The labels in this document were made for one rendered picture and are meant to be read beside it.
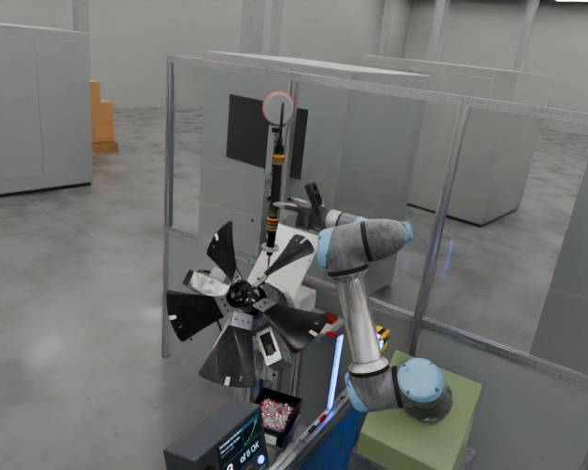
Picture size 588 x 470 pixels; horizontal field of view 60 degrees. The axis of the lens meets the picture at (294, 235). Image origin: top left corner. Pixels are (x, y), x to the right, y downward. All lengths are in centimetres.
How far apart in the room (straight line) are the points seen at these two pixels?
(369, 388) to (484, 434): 136
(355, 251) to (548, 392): 143
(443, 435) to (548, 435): 109
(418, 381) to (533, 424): 127
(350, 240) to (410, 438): 64
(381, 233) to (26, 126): 632
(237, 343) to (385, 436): 71
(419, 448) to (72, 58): 666
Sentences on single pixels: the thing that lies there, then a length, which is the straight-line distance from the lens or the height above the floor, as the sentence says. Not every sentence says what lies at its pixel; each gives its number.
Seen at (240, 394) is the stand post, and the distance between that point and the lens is 252.
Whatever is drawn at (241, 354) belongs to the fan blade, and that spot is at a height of 101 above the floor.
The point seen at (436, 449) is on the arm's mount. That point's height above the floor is 112.
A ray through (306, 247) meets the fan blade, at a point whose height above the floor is 142.
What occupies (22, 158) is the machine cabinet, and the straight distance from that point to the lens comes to 740.
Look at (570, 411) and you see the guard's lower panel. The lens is 262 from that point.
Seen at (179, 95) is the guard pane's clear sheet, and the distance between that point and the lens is 317.
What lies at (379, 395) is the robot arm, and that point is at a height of 130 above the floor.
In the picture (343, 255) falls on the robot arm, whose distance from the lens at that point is 140.
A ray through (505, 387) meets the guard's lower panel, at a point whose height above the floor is 82.
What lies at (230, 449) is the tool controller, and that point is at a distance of 140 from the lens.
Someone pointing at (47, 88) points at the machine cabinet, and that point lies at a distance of 739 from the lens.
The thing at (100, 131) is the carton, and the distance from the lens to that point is 1009.
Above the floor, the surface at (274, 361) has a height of 99.
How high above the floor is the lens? 218
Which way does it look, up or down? 20 degrees down
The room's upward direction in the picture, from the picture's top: 6 degrees clockwise
